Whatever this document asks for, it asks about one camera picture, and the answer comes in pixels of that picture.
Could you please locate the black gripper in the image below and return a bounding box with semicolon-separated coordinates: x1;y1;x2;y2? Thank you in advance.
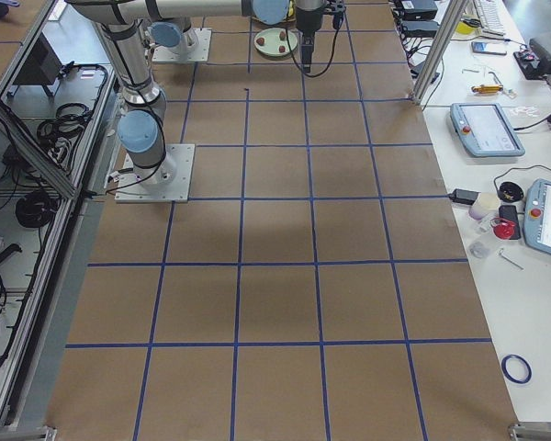
295;0;345;74

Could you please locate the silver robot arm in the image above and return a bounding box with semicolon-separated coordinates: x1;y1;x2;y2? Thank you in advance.
149;22;298;64
68;0;345;126

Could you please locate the light green plate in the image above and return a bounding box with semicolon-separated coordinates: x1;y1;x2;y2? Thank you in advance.
253;28;298;58

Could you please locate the smartphone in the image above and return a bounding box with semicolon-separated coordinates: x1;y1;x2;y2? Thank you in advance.
471;41;507;56

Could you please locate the white keyboard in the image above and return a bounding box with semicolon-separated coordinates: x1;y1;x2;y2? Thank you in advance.
472;0;506;37

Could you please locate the grey teach pendant far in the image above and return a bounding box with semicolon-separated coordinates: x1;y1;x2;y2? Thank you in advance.
449;103;525;157

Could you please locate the grey teach pendant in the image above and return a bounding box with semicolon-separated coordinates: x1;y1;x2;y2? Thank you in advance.
449;103;525;157
523;179;551;255

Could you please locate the black power adapter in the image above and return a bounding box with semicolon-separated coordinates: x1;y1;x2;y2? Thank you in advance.
447;188;479;206

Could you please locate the white paper cup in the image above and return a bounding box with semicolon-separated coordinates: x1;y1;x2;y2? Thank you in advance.
468;192;500;221

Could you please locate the black small bowl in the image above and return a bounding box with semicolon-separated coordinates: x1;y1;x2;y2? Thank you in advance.
497;181;524;203

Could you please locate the black monitor box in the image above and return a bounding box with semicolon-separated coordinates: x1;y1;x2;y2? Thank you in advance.
9;33;62;97

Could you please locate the red round tool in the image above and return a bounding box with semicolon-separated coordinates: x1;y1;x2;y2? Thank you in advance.
492;219;516;240

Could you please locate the allen key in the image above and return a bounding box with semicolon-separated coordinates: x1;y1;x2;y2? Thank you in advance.
498;248;524;271

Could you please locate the grey teach pendant near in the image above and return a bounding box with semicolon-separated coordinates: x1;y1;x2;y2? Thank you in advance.
523;179;551;255

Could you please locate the blue tape roll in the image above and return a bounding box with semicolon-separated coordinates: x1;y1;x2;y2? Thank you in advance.
500;354;533;385

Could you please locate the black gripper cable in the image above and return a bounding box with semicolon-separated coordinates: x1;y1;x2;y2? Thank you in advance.
287;8;343;78

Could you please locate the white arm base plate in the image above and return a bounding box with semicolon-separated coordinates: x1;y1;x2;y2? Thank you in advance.
114;143;196;204
152;28;212;64

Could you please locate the aluminium frame post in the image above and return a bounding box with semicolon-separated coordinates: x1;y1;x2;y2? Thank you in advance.
411;0;467;105

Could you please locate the yellow handled tool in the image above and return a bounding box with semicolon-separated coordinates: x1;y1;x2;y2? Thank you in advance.
471;85;503;95

